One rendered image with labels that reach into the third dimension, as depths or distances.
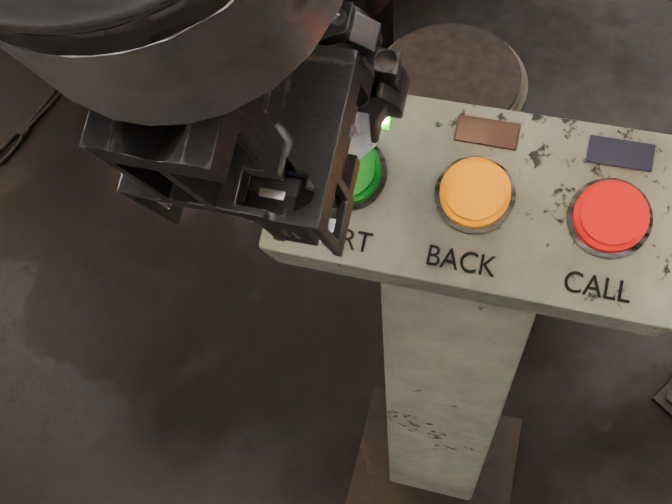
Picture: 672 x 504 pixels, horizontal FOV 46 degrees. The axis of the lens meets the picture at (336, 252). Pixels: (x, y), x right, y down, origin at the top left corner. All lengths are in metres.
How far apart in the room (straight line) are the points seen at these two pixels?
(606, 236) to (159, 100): 0.31
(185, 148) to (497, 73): 0.45
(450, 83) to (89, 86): 0.46
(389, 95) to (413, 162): 0.16
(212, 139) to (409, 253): 0.27
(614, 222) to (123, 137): 0.30
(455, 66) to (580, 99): 0.70
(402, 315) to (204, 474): 0.55
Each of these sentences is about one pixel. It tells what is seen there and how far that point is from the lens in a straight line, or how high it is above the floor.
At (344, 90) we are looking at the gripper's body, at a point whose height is 0.78.
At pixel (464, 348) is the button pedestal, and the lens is 0.57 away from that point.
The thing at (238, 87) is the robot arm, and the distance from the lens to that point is 0.18.
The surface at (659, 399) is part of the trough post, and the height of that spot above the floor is 0.01.
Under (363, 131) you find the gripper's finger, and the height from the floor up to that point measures 0.71.
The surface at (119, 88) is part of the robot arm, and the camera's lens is 0.17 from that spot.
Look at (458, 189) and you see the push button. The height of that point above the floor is 0.61.
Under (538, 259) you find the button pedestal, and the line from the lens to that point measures 0.45.
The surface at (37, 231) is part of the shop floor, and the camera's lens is 1.27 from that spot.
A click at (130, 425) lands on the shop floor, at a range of 1.08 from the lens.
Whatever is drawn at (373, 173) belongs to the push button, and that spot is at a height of 0.61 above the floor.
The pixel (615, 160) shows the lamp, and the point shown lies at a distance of 0.47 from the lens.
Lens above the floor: 0.98
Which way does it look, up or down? 60 degrees down
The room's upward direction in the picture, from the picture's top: 8 degrees counter-clockwise
